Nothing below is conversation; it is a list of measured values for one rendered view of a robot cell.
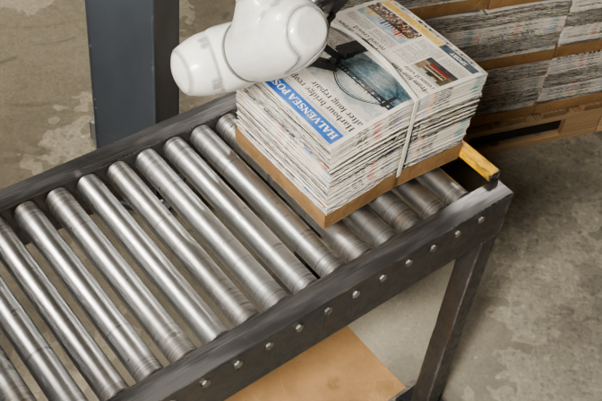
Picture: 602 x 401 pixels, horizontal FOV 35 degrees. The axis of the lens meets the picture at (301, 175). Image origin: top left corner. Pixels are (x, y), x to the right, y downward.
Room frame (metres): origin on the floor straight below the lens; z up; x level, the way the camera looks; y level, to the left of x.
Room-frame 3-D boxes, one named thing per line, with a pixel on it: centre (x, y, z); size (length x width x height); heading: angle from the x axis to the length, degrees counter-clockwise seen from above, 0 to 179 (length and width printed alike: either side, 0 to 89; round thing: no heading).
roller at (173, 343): (1.06, 0.30, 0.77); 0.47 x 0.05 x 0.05; 44
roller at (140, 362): (1.02, 0.35, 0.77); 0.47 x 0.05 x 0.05; 44
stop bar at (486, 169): (1.56, -0.24, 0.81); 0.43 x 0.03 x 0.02; 44
